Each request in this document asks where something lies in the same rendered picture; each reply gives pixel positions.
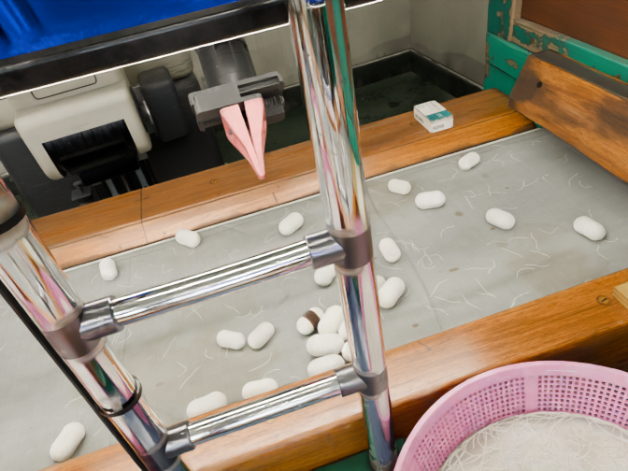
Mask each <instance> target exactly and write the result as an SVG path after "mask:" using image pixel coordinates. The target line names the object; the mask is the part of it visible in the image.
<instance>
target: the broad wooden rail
mask: <svg viewBox="0 0 628 471"><path fill-rule="evenodd" d="M508 101H509V96H508V95H506V94H505V93H503V92H501V91H499V90H498V89H496V88H491V89H489V90H485V91H482V92H478V93H472V94H469V95H466V96H463V97H459V98H456V99H452V100H449V101H446V102H443V103H439V105H441V106H442V107H443V108H445V109H446V110H447V111H449V112H450V113H451V114H452V115H453V127H451V128H449V129H445V130H442V131H438V132H435V133H430V132H429V131H428V130H427V129H426V128H425V127H424V126H423V125H422V124H421V123H419V122H418V121H417V120H416V119H415V118H414V110H413V111H410V112H408V113H404V114H401V115H397V116H394V117H390V118H388V119H384V120H381V121H375V122H371V123H368V124H365V125H362V126H359V129H360V137H361V145H362V153H363V161H364V176H365V179H369V178H374V177H377V176H380V175H384V174H387V173H390V172H393V171H396V170H399V169H403V168H406V167H409V166H412V165H415V164H421V163H424V162H427V161H431V160H433V159H436V158H440V157H443V156H446V155H450V154H452V153H455V152H459V151H462V150H468V149H471V148H474V147H477V146H480V145H483V144H487V143H490V142H493V141H496V140H499V139H502V138H506V137H509V136H514V135H517V134H520V133H524V132H527V131H530V130H534V129H536V126H535V122H534V121H531V120H530V119H528V118H527V117H525V116H524V115H522V114H520V113H519V112H517V111H516V110H514V109H513V108H511V107H509V106H508ZM264 168H265V176H266V178H265V179H262V180H259V178H258V177H257V175H256V173H255V171H254V170H253V168H252V166H251V165H250V162H249V161H248V160H247V159H244V160H240V161H237V162H233V163H230V164H225V165H221V166H218V167H214V168H211V169H208V170H205V171H202V172H198V173H195V174H191V175H189V176H185V177H182V178H176V179H172V180H169V181H166V182H163V183H159V184H156V185H152V186H149V187H146V188H143V189H139V190H136V191H132V192H129V193H124V194H120V195H117V196H113V197H110V198H107V199H104V200H100V201H97V202H93V203H90V204H87V205H84V206H80V207H74V208H71V209H68V210H65V211H61V212H58V213H54V214H51V215H48V216H45V217H41V218H38V219H34V220H31V221H30V222H31V223H32V224H33V225H34V227H35V229H36V230H37V232H38V233H39V235H40V236H41V238H42V239H43V241H44V242H45V244H46V245H47V247H48V248H49V250H50V252H51V254H52V255H53V257H54V258H55V260H56V261H57V263H58V264H59V266H60V267H61V268H62V269H63V270H66V269H69V268H72V267H76V266H79V265H82V264H87V263H90V262H94V261H97V260H100V259H104V258H106V257H109V256H113V255H116V254H119V253H123V252H126V251H128V250H134V249H137V248H141V247H144V246H147V245H150V244H153V243H156V242H160V241H163V240H166V239H169V238H172V237H175V236H176V233H177V231H178V230H180V229H186V230H189V231H197V230H200V229H203V228H207V227H209V226H212V225H216V224H219V223H222V222H226V221H230V220H234V219H237V218H240V217H244V216H247V215H249V214H253V213H256V212H259V211H263V210H266V209H269V208H272V207H277V206H281V205H284V204H287V203H291V202H293V201H296V200H300V199H303V198H306V197H309V196H312V195H315V194H319V193H320V188H319V183H318V178H317V173H316V168H315V163H314V158H313V153H312V148H311V143H310V140H309V141H306V142H303V143H299V144H296V145H292V146H290V147H286V148H283V149H279V150H273V151H270V152H267V153H264Z"/></svg>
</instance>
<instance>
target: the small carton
mask: <svg viewBox="0 0 628 471"><path fill-rule="evenodd" d="M414 118H415V119H416V120H417V121H418V122H419V123H421V124H422V125H423V126H424V127H425V128H426V129H427V130H428V131H429V132H430V133H435V132H438V131H442V130H445V129H449V128H451V127H453V115H452V114H451V113H450V112H449V111H447V110H446V109H445V108H443V107H442V106H441V105H439V104H438V103H437V101H435V100H434V101H430V102H427V103H423V104H420V105H416V106H414Z"/></svg>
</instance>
